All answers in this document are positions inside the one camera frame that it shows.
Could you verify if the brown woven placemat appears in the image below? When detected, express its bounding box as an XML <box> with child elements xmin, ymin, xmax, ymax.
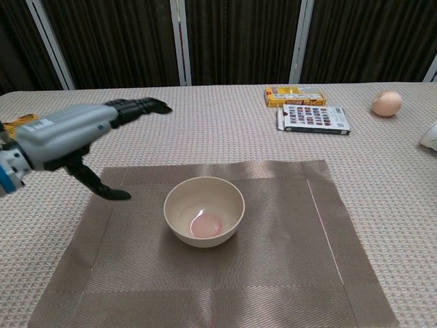
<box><xmin>27</xmin><ymin>159</ymin><xmax>400</xmax><ymax>328</ymax></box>

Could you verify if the dark pleated screen panel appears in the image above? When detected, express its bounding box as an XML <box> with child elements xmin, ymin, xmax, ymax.
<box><xmin>184</xmin><ymin>0</ymin><xmax>303</xmax><ymax>86</ymax></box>
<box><xmin>0</xmin><ymin>0</ymin><xmax>64</xmax><ymax>96</ymax></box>
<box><xmin>300</xmin><ymin>0</ymin><xmax>437</xmax><ymax>84</ymax></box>
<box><xmin>40</xmin><ymin>0</ymin><xmax>182</xmax><ymax>90</ymax></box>

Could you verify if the yellow cardboard box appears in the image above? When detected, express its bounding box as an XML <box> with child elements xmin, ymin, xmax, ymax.
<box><xmin>264</xmin><ymin>85</ymin><xmax>327</xmax><ymax>108</ymax></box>

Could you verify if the white screen frame post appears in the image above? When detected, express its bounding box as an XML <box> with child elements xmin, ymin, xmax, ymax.
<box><xmin>422</xmin><ymin>54</ymin><xmax>437</xmax><ymax>83</ymax></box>
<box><xmin>25</xmin><ymin>0</ymin><xmax>76</xmax><ymax>91</ymax></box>
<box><xmin>169</xmin><ymin>0</ymin><xmax>193</xmax><ymax>87</ymax></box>
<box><xmin>289</xmin><ymin>0</ymin><xmax>315</xmax><ymax>85</ymax></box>

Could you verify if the left silver and black hand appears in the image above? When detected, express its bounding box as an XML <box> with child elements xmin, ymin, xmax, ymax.
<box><xmin>15</xmin><ymin>97</ymin><xmax>173</xmax><ymax>202</ymax></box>

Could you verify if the light brown bowl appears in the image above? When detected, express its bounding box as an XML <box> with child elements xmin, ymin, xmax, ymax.
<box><xmin>163</xmin><ymin>176</ymin><xmax>246</xmax><ymax>249</ymax></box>

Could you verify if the white paper cup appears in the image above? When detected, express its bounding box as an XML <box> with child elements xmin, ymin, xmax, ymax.
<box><xmin>419</xmin><ymin>121</ymin><xmax>437</xmax><ymax>153</ymax></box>

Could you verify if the white box with coloured squares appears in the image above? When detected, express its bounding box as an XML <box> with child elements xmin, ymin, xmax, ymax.
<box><xmin>276</xmin><ymin>104</ymin><xmax>352</xmax><ymax>136</ymax></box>

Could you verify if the yellow and blue snack packet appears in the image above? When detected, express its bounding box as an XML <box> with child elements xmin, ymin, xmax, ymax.
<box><xmin>2</xmin><ymin>113</ymin><xmax>40</xmax><ymax>137</ymax></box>

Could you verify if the beige woven tablecloth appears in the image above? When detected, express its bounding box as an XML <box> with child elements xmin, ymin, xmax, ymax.
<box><xmin>0</xmin><ymin>81</ymin><xmax>437</xmax><ymax>328</ymax></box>

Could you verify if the peach coloured egg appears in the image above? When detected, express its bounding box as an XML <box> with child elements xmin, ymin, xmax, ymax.
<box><xmin>371</xmin><ymin>90</ymin><xmax>403</xmax><ymax>118</ymax></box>

